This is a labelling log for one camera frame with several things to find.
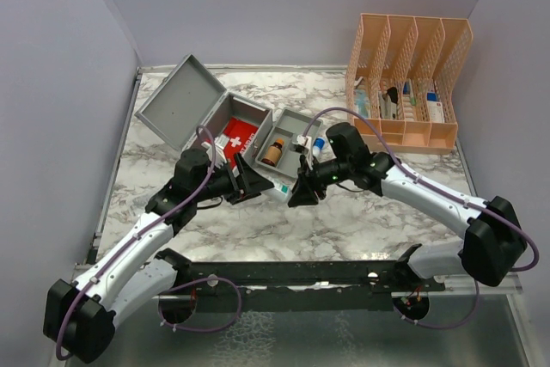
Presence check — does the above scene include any grey metal first aid case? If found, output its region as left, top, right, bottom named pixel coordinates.
left=137, top=54, right=273, bottom=165

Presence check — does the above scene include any grey plastic divider tray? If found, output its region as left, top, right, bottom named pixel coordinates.
left=254, top=107, right=313, bottom=178

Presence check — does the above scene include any white blue gauze roll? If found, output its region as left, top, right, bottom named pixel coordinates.
left=311, top=137, right=326, bottom=158

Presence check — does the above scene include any peach plastic file organizer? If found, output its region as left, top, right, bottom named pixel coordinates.
left=345, top=13, right=474, bottom=155

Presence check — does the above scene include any red first aid kit pouch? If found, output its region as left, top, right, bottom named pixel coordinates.
left=216, top=117, right=258, bottom=167

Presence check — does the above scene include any brown bottle orange cap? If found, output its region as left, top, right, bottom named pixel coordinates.
left=261, top=138, right=284, bottom=167

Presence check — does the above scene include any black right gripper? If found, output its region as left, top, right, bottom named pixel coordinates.
left=288, top=154, right=352, bottom=205

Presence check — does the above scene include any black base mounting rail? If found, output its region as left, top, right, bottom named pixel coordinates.
left=156, top=248, right=444, bottom=313

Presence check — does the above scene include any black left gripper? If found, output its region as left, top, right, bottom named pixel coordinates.
left=193, top=153, right=274, bottom=205

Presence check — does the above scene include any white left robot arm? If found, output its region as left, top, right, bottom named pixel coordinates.
left=43, top=148, right=274, bottom=364

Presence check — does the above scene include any white bottle green label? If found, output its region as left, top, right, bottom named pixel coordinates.
left=262, top=181, right=292, bottom=204

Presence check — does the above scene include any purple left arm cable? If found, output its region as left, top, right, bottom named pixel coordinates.
left=54, top=125, right=217, bottom=362

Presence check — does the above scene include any clear printed leaflet packet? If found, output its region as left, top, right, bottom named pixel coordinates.
left=130, top=194, right=152, bottom=211

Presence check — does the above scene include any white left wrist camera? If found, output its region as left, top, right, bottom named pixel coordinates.
left=201, top=134, right=230, bottom=168

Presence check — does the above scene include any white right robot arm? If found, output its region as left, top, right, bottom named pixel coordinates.
left=288, top=122, right=527, bottom=291

